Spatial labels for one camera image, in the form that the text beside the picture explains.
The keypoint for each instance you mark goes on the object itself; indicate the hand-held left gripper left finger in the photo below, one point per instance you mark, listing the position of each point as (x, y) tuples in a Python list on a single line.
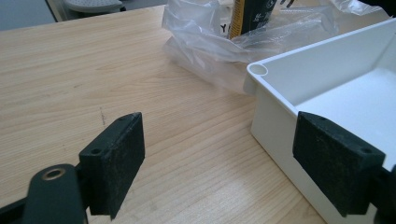
[(115, 165)]

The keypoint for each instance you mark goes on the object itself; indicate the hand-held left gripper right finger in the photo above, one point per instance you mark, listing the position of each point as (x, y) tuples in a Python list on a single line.
[(333, 161)]

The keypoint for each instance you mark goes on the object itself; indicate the white plastic box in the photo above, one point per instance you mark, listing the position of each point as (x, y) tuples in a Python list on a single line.
[(348, 93)]

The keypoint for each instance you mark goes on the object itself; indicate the clear plastic bag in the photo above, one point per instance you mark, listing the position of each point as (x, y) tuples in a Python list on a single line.
[(205, 46)]

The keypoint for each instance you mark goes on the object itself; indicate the grey chair seat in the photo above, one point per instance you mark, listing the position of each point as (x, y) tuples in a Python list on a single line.
[(93, 5)]

